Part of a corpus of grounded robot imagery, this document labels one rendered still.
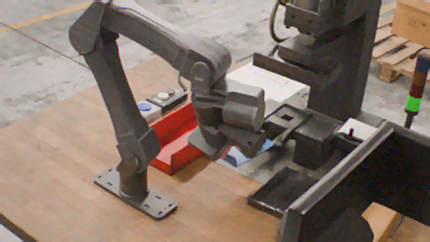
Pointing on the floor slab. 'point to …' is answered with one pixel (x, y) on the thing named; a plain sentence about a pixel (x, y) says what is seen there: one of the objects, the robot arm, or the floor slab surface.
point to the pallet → (395, 54)
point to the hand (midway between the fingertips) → (222, 154)
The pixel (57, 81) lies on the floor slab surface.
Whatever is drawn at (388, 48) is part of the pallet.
